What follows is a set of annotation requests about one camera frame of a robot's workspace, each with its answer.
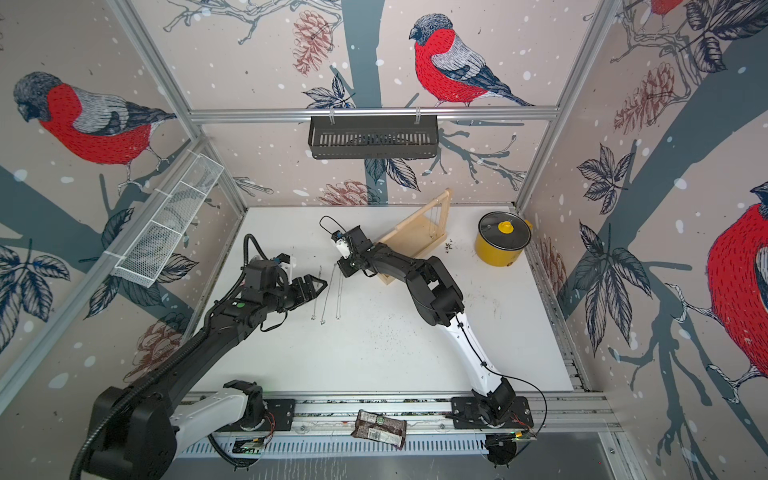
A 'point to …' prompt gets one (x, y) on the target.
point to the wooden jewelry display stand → (421, 231)
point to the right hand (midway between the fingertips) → (343, 260)
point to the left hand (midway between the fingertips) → (324, 281)
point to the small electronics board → (248, 445)
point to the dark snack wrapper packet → (379, 427)
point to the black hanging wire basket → (373, 139)
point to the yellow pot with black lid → (501, 238)
